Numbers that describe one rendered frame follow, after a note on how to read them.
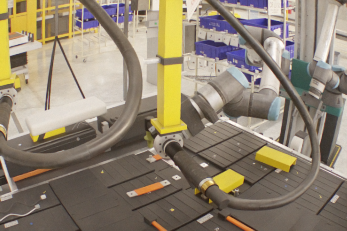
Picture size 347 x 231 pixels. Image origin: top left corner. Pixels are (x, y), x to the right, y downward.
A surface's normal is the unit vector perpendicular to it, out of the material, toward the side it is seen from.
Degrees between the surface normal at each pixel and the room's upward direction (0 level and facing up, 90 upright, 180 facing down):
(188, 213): 0
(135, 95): 36
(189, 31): 90
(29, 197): 0
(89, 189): 0
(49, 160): 45
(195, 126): 90
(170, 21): 90
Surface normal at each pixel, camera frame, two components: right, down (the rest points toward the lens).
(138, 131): 0.65, 0.32
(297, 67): -0.66, 0.29
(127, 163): 0.02, -0.91
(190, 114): 0.42, 0.37
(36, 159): 0.03, -0.35
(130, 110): 0.31, -0.52
